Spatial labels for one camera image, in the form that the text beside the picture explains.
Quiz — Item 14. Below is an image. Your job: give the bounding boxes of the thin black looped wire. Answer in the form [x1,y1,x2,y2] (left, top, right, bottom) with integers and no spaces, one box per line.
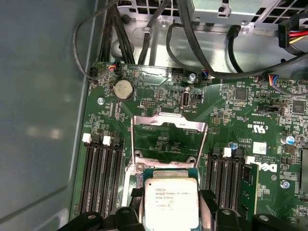
[72,0,121,81]

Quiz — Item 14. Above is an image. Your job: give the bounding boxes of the silver CPU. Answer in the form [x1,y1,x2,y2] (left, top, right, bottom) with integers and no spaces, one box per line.
[143,168,200,231]

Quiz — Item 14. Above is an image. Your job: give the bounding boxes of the black clipped cable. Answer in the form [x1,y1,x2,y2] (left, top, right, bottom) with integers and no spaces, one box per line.
[137,0,172,65]

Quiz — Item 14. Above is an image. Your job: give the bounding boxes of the black plugged cable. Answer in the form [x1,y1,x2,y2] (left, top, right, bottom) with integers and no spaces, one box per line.
[227,25,244,74]

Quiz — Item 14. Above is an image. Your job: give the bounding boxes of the silver coin battery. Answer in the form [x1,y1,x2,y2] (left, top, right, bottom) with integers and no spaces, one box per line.
[113,79,134,101]

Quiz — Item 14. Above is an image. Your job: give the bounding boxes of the metal drive cage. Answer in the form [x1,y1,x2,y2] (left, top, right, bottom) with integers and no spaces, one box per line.
[126,0,308,33]

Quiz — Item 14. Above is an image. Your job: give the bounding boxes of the green RAM stick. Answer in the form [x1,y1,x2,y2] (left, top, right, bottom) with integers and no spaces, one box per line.
[240,156,260,218]

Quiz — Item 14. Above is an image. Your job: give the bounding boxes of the thick black flat cable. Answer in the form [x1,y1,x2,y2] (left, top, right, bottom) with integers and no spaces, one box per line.
[177,0,308,80]

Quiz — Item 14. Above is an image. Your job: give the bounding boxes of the black wire bundle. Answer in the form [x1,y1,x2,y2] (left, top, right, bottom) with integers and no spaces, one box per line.
[98,0,136,66]

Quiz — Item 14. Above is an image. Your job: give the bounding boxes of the green motherboard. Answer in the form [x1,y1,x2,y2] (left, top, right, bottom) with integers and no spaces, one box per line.
[69,61,308,231]

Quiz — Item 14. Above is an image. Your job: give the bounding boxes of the black and grey PC case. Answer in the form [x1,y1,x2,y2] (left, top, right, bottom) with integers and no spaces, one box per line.
[0,0,308,231]

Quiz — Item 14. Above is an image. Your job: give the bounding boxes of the blue-topped capacitor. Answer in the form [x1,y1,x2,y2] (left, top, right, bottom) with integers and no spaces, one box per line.
[280,135,296,146]

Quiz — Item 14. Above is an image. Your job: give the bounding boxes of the black connector red-yellow wires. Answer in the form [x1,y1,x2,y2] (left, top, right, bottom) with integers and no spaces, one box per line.
[277,16,308,50]

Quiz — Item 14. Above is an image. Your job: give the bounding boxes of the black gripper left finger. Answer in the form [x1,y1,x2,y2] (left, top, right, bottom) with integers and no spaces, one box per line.
[69,187,145,231]

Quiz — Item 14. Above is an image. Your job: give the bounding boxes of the black RAM slot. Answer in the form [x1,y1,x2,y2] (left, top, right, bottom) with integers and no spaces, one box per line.
[98,136,113,217]
[78,134,93,215]
[218,147,233,211]
[108,138,126,218]
[230,149,244,212]
[205,146,221,193]
[88,134,103,216]

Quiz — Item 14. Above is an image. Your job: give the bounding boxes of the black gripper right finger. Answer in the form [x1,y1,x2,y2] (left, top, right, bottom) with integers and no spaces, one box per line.
[199,189,300,231]

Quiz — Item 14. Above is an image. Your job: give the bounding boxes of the silver internal USB port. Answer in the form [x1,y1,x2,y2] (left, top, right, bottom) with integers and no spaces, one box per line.
[182,90,191,111]

